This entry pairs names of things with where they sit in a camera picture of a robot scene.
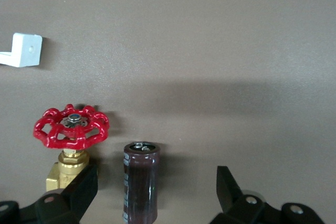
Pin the brass valve red handwheel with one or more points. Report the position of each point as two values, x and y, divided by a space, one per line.
65 144

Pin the white curved plastic bracket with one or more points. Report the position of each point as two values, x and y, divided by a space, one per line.
26 51

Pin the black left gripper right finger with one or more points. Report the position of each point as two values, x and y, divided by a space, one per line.
231 203

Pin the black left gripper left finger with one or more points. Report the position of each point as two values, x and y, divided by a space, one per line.
78 192

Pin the brown table mat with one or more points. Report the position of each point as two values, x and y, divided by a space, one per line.
210 37

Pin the dark brown terminal block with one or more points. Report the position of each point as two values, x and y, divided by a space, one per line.
141 182

